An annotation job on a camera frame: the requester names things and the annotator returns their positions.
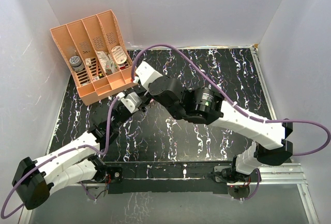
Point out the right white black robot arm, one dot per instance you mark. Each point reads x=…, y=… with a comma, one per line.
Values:
x=208, y=107

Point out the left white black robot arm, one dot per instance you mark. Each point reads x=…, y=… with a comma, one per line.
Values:
x=78, y=161

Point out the white oval packet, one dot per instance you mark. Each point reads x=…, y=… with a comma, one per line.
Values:
x=119, y=55

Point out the white paper packets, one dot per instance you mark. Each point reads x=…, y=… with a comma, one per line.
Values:
x=108, y=64

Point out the small white card box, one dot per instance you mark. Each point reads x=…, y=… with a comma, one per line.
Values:
x=89, y=61

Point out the grey round tin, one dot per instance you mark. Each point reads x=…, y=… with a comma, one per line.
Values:
x=76, y=63

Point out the peach plastic desk organizer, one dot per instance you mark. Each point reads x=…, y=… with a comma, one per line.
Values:
x=84, y=37

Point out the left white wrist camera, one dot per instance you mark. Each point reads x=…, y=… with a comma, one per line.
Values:
x=131, y=101

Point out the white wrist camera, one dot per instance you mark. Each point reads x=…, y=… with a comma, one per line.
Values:
x=131, y=101
x=145, y=75

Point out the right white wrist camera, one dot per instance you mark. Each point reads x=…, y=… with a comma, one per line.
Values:
x=145, y=75

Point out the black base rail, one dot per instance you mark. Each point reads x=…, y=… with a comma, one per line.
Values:
x=162, y=177

